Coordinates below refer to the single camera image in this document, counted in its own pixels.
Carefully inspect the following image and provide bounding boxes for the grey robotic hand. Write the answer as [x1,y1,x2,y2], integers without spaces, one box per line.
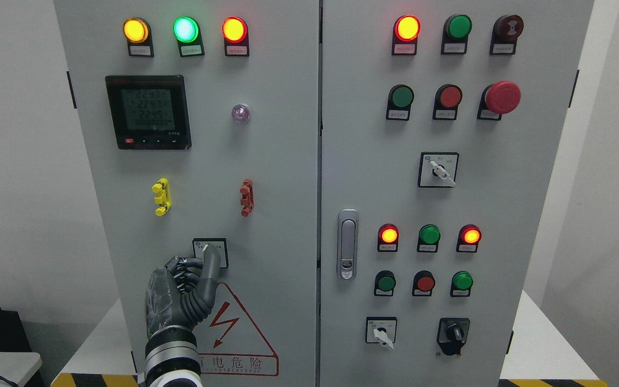
[146,245,221,338]

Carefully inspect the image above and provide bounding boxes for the white rotary switch door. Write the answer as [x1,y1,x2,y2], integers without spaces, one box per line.
[192,238,229,269]

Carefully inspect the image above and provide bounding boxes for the green lit indicator light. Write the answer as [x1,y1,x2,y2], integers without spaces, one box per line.
[172,16,205,57]

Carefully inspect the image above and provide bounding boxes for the yellow indicator light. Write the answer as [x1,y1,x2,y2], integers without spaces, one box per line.
[123,17,154,58]

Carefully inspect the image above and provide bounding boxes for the red electric hazard warning sticker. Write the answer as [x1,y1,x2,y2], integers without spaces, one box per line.
[195,282,279,377]

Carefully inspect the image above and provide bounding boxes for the yellow terminal clip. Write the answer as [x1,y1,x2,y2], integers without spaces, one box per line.
[152,178,171,217]

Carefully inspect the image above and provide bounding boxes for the red terminal clip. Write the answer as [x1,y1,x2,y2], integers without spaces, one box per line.
[239,178,255,217]

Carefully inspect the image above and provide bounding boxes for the white side table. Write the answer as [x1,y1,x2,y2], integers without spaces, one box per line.
[0,352,42,386]

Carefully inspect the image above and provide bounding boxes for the black digital power meter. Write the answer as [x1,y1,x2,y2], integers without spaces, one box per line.
[105,74,192,150]

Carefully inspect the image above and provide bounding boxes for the clear small lamp bulb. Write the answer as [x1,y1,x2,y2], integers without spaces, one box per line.
[231,104,251,124]

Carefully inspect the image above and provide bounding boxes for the green push button lower left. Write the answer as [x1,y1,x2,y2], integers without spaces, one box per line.
[373,270,397,297]

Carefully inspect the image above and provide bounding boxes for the green push button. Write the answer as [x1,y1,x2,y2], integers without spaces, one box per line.
[386,84,414,121]
[373,270,397,297]
[450,270,474,297]

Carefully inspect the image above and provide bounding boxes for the red lit indicator lower left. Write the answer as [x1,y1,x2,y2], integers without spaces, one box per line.
[377,224,399,252]

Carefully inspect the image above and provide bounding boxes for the grey electrical cabinet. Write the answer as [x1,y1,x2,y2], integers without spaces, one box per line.
[54,1,594,386]

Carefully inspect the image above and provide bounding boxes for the red push button lower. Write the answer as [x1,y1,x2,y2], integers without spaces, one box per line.
[411,270,436,297]

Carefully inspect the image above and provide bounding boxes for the red push button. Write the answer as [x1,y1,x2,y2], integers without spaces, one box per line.
[432,84,463,120]
[411,270,436,297]

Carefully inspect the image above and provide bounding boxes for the green indicator lower middle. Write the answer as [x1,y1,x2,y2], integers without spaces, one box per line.
[416,224,441,253]

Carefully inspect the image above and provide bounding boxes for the red lit indicator light left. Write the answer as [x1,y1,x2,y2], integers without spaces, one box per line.
[221,16,250,56]

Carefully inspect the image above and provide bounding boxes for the green push button lower right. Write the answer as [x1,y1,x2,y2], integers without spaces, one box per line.
[450,270,474,297]

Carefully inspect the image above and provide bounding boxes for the red lit indicator lower right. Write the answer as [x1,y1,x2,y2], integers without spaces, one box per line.
[456,224,481,253]

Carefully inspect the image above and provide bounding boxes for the green push button upper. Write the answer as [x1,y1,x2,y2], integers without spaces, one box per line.
[386,84,414,121]

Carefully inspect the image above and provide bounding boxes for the red push button upper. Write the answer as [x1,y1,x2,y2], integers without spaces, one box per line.
[432,84,463,120]

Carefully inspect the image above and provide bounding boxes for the red lit indicator top right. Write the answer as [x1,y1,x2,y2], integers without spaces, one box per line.
[391,15,422,56]

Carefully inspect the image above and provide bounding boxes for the red emergency stop mushroom button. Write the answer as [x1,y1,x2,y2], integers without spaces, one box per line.
[477,80,522,121]

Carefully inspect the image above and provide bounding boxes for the green indicator top right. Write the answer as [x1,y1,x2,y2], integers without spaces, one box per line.
[441,14,472,55]

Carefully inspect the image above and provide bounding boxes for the dark red buzzer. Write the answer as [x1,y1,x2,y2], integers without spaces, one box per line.
[489,15,524,55]

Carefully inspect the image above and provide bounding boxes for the silver door handle lock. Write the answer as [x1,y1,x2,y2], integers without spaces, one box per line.
[337,209,359,280]

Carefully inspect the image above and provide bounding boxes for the white rotary switch lower right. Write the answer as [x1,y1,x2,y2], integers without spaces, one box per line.
[364,316,398,350]

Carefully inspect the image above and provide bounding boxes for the white rotary switch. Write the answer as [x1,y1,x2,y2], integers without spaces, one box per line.
[418,152,459,187]
[364,316,398,350]

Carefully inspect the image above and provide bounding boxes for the black rotary selector switch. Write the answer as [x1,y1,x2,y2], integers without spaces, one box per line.
[437,318,471,356]

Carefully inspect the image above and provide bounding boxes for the white rotary switch upper right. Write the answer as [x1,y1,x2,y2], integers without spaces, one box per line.
[418,152,459,187]

